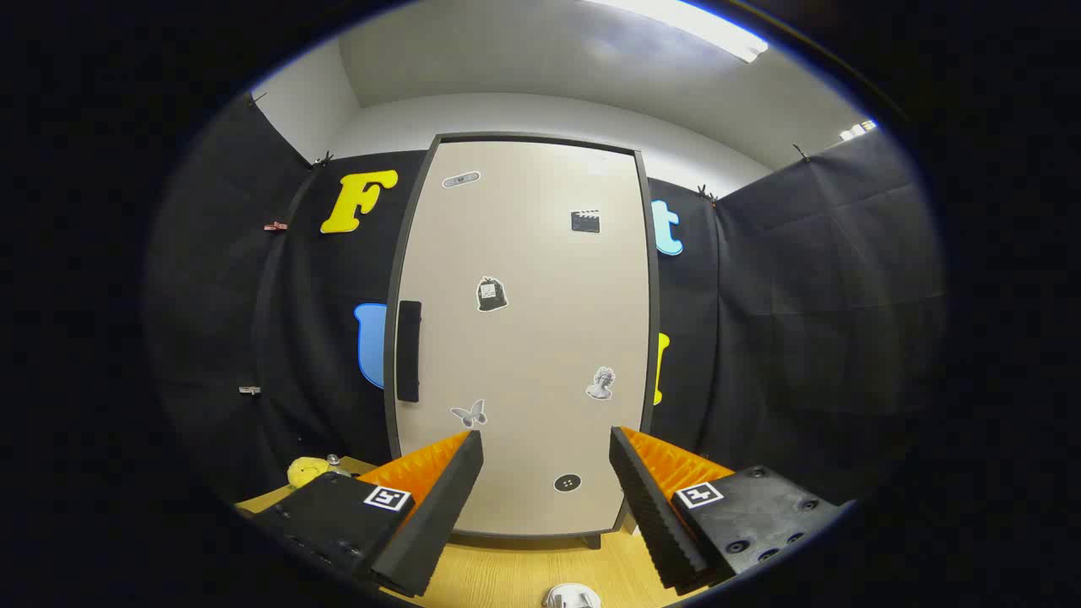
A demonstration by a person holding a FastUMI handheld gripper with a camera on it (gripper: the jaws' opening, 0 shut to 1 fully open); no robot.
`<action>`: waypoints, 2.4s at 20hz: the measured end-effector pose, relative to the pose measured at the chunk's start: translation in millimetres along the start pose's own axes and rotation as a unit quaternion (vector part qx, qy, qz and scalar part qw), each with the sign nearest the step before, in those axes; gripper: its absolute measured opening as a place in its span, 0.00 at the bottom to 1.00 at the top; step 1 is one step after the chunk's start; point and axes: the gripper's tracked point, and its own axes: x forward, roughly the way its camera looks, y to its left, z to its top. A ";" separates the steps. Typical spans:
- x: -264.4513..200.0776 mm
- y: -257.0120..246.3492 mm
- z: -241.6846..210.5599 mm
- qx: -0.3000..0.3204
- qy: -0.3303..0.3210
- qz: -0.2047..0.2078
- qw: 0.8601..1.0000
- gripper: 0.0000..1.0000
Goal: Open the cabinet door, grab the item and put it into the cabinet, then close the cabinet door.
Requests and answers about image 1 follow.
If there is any yellow plush toy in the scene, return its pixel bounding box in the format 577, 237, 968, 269
287, 457, 332, 489

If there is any grey cabinet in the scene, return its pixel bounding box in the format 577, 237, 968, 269
384, 133, 661, 550

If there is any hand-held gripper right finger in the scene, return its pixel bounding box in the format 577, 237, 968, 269
608, 426, 847, 596

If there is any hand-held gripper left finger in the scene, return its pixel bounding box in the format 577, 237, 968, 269
249, 429, 485, 599

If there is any black backdrop cloth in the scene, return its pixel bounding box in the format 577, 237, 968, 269
144, 91, 947, 508

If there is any long ceiling light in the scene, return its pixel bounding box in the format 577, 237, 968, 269
583, 0, 769, 64

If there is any white canvas shoe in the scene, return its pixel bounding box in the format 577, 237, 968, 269
545, 583, 602, 608

